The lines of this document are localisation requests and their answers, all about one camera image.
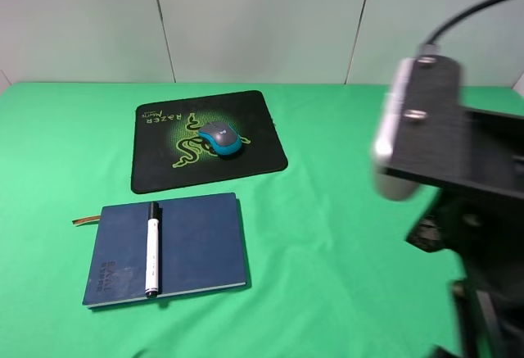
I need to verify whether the grey blue computer mouse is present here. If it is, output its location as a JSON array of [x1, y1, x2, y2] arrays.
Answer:
[[197, 120, 242, 157]]

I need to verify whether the white black marker pen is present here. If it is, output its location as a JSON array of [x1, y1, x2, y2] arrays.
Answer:
[[145, 202, 160, 298]]

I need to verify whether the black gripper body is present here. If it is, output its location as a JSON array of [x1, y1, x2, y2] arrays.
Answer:
[[386, 57, 523, 357]]

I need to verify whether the black green logo mouse pad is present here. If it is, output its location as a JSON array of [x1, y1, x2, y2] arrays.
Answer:
[[131, 90, 288, 194]]

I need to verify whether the black cable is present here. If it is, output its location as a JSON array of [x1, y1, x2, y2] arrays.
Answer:
[[417, 0, 524, 54]]

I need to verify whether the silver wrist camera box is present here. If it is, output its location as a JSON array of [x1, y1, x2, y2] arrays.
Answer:
[[370, 58, 418, 202]]

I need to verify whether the blue hardcover notebook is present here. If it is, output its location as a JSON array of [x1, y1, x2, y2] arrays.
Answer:
[[83, 193, 249, 309]]

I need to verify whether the brown ribbon bookmark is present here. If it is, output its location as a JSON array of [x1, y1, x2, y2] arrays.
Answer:
[[72, 215, 101, 226]]

